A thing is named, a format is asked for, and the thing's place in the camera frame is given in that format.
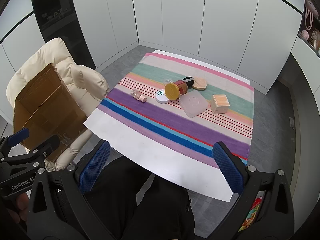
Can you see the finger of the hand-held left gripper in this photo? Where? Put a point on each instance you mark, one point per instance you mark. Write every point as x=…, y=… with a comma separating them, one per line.
x=18, y=136
x=48, y=146

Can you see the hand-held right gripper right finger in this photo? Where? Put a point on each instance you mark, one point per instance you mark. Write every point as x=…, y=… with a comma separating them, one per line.
x=226, y=166

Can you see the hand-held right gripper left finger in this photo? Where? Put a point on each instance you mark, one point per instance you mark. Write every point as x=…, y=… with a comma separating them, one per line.
x=96, y=165

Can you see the beige powder puff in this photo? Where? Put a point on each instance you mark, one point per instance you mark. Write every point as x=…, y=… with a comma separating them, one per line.
x=200, y=83

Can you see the white round compact green print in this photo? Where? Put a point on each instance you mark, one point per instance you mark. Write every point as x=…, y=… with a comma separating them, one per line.
x=162, y=97

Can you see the person's left hand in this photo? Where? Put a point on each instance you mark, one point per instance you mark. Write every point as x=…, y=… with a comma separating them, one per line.
x=21, y=205

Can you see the brown cardboard box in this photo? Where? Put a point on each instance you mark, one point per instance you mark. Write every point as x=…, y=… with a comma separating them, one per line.
x=45, y=105

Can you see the colourful printed packet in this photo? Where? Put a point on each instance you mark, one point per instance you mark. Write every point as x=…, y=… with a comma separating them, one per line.
x=251, y=212

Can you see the peach square box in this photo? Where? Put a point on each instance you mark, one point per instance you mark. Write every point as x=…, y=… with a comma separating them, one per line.
x=219, y=103

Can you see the striped colourful cloth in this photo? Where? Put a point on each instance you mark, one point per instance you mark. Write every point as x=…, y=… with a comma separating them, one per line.
x=175, y=125

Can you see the person's legs in black pants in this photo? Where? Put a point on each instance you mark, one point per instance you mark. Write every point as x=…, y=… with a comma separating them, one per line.
x=150, y=205

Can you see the translucent square lid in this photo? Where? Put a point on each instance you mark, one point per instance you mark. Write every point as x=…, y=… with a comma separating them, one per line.
x=193, y=103

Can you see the cream padded armchair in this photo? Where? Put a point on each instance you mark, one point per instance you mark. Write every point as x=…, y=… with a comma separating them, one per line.
x=82, y=80

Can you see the small pink-capped clear bottle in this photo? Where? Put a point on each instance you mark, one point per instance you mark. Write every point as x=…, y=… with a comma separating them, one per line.
x=138, y=95

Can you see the red jar yellow lid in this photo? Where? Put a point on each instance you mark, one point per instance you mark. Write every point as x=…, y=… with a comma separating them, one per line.
x=173, y=91

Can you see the black round powder puff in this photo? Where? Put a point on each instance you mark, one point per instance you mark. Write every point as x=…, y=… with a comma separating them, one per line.
x=190, y=79

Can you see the small clear plastic container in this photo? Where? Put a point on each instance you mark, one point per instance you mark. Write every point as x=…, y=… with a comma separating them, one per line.
x=168, y=80

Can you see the pink plush toy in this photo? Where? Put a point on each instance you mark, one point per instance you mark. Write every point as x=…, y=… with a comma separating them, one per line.
x=305, y=34

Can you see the brown patterned toy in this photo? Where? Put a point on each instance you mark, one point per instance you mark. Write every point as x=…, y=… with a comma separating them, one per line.
x=315, y=38

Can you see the white cabinet doors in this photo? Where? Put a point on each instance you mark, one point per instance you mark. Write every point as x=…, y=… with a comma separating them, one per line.
x=175, y=12

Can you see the pink hanging bag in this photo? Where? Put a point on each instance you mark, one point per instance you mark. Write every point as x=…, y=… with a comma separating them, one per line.
x=308, y=12

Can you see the white wall outlet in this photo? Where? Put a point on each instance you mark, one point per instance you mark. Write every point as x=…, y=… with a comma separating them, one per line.
x=291, y=122

